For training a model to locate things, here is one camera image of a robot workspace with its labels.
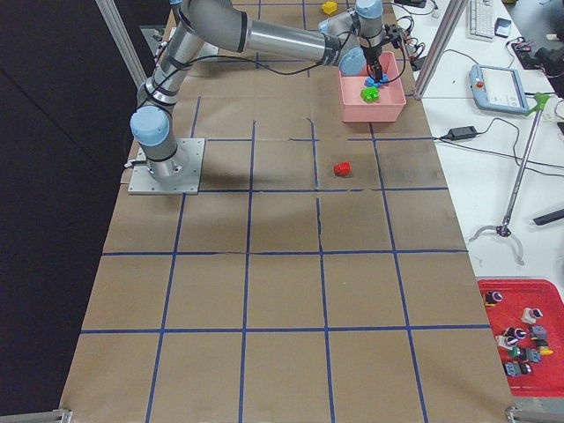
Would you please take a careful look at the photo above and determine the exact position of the white keyboard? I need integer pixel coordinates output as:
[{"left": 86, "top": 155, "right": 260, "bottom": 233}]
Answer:
[{"left": 467, "top": 0, "right": 494, "bottom": 41}]

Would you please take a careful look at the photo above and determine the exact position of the teach pendant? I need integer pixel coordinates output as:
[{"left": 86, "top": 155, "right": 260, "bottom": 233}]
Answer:
[{"left": 469, "top": 64, "right": 529, "bottom": 115}]

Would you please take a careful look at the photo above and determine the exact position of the black table power brick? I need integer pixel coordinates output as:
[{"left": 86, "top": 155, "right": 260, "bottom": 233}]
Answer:
[{"left": 446, "top": 126, "right": 479, "bottom": 141}]

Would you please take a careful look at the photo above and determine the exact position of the green toy block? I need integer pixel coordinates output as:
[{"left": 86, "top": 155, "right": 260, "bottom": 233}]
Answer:
[{"left": 360, "top": 87, "right": 380, "bottom": 103}]

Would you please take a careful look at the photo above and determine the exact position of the red toy block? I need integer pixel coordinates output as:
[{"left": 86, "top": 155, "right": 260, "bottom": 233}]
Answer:
[{"left": 333, "top": 161, "right": 352, "bottom": 177}]

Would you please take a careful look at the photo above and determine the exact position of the aluminium profile post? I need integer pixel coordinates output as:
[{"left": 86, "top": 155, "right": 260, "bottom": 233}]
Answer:
[{"left": 413, "top": 0, "right": 467, "bottom": 100}]

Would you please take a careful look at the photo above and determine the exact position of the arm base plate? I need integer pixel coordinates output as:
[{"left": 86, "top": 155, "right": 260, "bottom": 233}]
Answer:
[{"left": 128, "top": 138, "right": 205, "bottom": 195}]

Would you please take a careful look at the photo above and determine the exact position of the red plastic tray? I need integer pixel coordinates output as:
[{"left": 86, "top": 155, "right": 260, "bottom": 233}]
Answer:
[{"left": 479, "top": 278, "right": 563, "bottom": 397}]

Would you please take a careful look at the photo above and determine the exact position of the yellow toy block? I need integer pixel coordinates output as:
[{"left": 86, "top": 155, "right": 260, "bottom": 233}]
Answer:
[{"left": 321, "top": 1, "right": 338, "bottom": 15}]

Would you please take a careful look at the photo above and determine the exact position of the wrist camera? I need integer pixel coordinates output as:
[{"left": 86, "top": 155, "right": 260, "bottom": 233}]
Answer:
[{"left": 382, "top": 24, "right": 403, "bottom": 49}]

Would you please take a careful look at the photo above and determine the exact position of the blue toy block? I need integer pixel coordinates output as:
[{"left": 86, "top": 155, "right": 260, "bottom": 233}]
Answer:
[{"left": 364, "top": 73, "right": 389, "bottom": 88}]

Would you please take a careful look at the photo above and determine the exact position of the usb hub with cables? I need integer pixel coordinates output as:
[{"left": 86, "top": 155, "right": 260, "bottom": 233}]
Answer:
[{"left": 398, "top": 16, "right": 426, "bottom": 71}]

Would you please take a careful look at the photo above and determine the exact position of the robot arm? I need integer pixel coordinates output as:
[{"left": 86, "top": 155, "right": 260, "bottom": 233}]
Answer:
[{"left": 130, "top": 1, "right": 400, "bottom": 182}]

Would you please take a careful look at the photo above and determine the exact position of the pink plastic box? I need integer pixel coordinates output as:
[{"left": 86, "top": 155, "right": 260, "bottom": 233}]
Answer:
[{"left": 338, "top": 51, "right": 406, "bottom": 122}]

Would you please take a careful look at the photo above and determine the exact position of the metal reacher grabber tool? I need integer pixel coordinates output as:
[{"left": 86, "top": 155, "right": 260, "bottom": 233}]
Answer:
[{"left": 468, "top": 93, "right": 550, "bottom": 265}]

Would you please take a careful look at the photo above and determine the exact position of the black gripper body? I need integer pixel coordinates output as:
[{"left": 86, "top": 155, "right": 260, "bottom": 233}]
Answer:
[{"left": 360, "top": 41, "right": 382, "bottom": 71}]

